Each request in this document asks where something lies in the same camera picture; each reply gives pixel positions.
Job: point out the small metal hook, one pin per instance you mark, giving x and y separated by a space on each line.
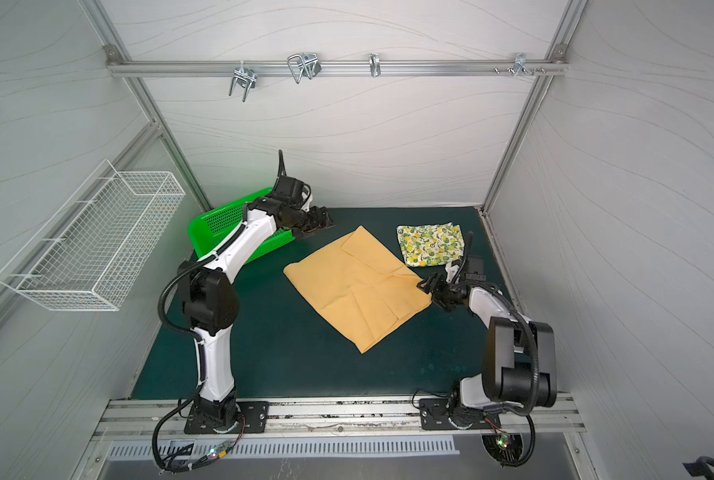
374 65

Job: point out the yellow skirt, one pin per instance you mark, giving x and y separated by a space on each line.
359 287

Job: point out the white vent strip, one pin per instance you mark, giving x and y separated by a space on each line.
300 447

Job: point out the white wire basket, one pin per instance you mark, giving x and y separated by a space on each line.
89 253

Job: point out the lemon print skirt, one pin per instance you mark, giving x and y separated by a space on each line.
430 245

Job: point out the green plastic basket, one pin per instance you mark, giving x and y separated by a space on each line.
208 230

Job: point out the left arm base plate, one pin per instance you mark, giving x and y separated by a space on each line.
252 417

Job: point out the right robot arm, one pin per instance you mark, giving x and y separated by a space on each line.
519 365

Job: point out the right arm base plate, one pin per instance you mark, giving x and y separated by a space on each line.
437 414

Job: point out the middle U-bolt clamp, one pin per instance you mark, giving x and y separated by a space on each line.
304 65

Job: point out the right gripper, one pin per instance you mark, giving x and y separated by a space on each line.
436 288

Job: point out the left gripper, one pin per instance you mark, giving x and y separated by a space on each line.
315 223

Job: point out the horizontal aluminium rail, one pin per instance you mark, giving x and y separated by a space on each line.
330 68

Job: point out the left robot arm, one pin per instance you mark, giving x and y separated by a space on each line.
201 301

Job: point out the u-bolt clamp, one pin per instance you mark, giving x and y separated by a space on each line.
304 65
243 80

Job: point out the left U-bolt clamp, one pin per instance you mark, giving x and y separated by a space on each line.
243 80

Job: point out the right bolt bracket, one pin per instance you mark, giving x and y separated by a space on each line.
519 68

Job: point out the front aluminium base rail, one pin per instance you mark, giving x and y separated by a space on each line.
288 417

